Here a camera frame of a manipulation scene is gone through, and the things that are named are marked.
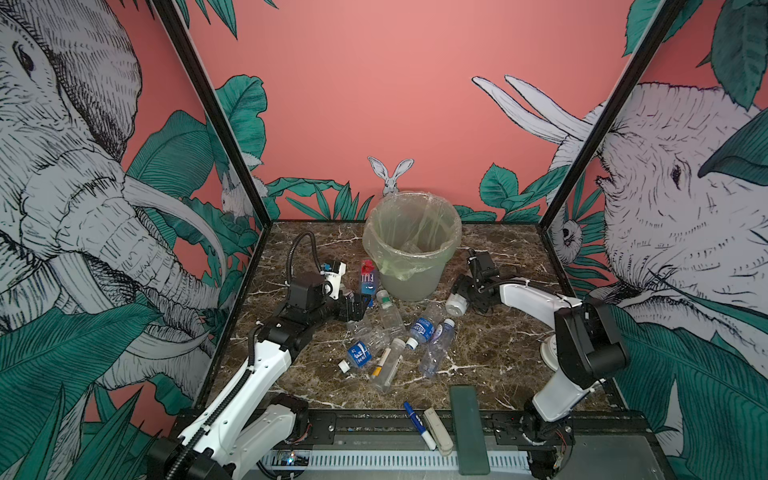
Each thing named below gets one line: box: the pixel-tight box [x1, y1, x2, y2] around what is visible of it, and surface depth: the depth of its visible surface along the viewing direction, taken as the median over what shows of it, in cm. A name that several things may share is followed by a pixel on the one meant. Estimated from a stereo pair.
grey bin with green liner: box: [362, 192, 462, 302], surface depth 92 cm
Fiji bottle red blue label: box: [360, 259, 377, 309], surface depth 98 cm
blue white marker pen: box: [403, 401, 437, 451], surface depth 75 cm
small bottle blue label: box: [338, 336, 379, 374], surface depth 83 cm
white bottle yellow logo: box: [445, 293, 468, 317], surface depth 93 cm
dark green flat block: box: [450, 385, 491, 476], surface depth 75 cm
